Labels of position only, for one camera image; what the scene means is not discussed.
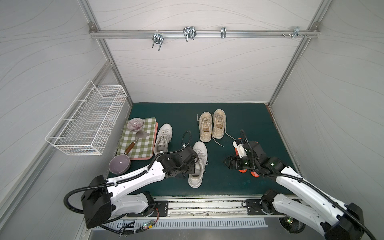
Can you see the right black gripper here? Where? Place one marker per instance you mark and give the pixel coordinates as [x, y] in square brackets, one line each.
[237, 162]

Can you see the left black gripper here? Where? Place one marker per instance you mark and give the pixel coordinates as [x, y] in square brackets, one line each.
[190, 160]

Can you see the red orange insole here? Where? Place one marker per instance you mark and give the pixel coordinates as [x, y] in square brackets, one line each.
[240, 153]

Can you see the white sneaker front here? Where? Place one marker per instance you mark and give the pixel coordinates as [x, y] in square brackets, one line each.
[195, 180]

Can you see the white sneaker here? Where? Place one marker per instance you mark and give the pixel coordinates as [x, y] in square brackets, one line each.
[163, 139]
[195, 180]

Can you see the beige lace sneaker with laces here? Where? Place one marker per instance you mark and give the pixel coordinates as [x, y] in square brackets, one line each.
[220, 125]

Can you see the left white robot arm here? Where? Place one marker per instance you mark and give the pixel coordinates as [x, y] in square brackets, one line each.
[115, 188]

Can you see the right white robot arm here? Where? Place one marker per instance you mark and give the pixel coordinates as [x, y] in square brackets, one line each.
[331, 218]

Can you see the white sneaker rear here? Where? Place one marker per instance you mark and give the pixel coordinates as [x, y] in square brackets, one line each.
[163, 139]

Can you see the metal U-bolt hook left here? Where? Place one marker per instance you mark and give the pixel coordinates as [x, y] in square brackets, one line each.
[158, 39]

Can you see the metal u-bolt hook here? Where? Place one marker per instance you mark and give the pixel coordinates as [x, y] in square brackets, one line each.
[158, 39]
[189, 33]

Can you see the metal clip hook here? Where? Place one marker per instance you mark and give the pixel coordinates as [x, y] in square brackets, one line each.
[223, 32]

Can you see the metal U-bolt hook middle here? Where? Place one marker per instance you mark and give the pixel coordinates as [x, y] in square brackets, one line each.
[189, 33]

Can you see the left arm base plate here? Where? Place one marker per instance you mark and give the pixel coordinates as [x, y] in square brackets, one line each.
[158, 208]

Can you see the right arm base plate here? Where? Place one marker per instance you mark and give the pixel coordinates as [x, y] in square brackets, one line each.
[258, 207]

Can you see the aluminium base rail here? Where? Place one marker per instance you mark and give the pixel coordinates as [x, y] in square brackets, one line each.
[207, 207]

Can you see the purple saucepan wooden handle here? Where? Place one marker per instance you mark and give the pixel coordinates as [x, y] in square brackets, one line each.
[122, 162]

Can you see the white slotted cable duct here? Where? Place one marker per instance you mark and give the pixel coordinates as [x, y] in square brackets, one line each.
[174, 224]

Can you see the white wire basket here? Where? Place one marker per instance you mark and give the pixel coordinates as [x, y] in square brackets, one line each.
[85, 127]

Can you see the metal bracket hook right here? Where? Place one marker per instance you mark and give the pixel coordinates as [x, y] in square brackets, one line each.
[295, 34]

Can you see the metal crossbar rail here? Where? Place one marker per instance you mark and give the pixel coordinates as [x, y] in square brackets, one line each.
[201, 34]

